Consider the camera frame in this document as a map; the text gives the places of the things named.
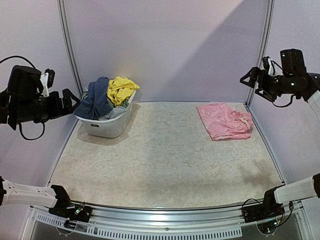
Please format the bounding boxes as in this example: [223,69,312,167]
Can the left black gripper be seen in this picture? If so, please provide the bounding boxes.
[12,86,82,122]

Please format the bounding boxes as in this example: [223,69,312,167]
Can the blue garment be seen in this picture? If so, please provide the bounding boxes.
[73,76,112,120]

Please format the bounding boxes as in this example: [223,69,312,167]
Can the pink patterned shorts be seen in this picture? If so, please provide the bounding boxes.
[196,102,254,141]

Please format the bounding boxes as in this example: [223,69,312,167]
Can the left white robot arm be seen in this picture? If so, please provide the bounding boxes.
[0,56,80,217]

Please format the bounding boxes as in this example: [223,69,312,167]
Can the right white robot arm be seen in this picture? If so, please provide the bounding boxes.
[239,48,320,218]

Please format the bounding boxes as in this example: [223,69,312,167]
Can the white plastic laundry basket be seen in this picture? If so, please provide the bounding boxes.
[75,90,136,138]

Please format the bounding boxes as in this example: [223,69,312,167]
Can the grey garment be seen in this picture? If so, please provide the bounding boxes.
[98,99,129,121]

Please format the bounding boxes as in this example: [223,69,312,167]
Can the yellow garment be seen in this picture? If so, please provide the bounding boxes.
[106,76,140,107]

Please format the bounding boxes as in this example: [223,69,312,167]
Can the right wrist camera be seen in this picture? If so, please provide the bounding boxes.
[262,56,277,76]

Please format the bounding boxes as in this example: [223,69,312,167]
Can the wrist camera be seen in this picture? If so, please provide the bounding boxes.
[262,56,277,76]
[40,68,55,98]

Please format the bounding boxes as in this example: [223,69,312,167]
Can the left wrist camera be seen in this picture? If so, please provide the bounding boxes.
[40,68,55,98]

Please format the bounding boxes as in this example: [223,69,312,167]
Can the right aluminium frame post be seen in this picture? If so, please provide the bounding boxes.
[244,0,276,107]

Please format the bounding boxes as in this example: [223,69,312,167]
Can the aluminium frame post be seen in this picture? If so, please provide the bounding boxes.
[57,0,83,96]
[244,0,276,107]

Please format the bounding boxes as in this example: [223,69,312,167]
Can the left aluminium frame post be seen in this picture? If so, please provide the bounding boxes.
[57,0,83,96]

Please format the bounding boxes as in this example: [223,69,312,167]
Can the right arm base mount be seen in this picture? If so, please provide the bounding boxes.
[241,187,285,223]

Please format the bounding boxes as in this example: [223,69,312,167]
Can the aluminium front rail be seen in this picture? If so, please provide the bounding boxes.
[19,196,313,240]

